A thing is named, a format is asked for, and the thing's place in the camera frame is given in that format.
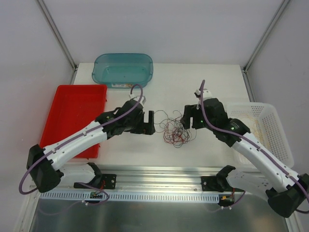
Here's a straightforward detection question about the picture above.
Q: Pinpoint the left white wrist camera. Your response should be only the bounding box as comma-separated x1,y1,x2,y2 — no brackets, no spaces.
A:
129,94,146,107

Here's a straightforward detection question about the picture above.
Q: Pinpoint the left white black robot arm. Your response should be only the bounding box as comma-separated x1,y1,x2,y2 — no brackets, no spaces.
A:
26,99,155,193

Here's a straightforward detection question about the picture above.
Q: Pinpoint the multicolour wire bundle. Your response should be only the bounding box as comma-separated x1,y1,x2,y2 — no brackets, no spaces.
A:
154,109,197,148

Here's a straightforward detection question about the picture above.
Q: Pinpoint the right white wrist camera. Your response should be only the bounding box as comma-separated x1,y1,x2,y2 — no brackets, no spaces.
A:
194,88,213,110

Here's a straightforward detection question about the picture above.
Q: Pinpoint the red plastic tray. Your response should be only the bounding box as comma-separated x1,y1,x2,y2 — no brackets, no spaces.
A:
40,85,107,147

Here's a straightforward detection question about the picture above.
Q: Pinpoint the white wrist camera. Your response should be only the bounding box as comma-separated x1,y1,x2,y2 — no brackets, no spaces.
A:
129,94,146,107
194,88,213,110

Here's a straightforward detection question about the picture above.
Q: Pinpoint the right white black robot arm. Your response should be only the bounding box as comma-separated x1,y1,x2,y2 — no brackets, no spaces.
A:
181,98,309,218

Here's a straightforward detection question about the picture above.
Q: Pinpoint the aluminium mounting rail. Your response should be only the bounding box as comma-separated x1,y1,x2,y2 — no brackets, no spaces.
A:
29,165,290,194

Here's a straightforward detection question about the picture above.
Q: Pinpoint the white perforated plastic basket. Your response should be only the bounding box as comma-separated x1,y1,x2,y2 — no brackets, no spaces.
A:
225,102,294,168

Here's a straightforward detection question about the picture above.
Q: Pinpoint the right aluminium frame post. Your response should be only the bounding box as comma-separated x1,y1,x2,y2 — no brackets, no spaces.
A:
243,0,291,73

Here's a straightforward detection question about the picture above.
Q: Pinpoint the teal plastic tub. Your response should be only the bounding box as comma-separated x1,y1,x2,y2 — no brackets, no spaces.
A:
92,53,154,88

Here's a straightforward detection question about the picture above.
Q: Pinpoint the aluminium frame post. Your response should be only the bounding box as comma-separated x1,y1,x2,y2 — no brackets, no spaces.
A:
35,0,77,71
243,0,291,73

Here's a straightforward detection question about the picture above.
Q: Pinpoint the white slotted cable duct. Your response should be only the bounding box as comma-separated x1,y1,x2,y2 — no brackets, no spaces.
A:
41,190,219,203

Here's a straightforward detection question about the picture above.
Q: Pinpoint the left aluminium frame post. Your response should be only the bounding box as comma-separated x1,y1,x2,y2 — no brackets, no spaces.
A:
35,0,77,71

